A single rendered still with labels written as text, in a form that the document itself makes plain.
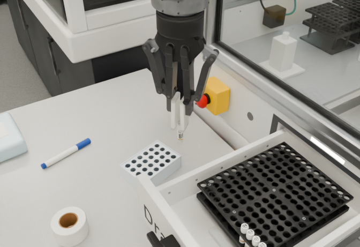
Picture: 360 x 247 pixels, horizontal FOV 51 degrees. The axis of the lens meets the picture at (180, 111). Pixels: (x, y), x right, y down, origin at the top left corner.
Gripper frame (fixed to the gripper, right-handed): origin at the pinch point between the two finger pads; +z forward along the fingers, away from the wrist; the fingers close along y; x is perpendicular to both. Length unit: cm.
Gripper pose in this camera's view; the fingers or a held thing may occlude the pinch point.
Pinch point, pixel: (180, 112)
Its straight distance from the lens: 70.6
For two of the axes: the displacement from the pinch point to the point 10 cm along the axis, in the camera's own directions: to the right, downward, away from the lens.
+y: 9.4, 2.0, -2.6
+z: 0.0, 7.9, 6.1
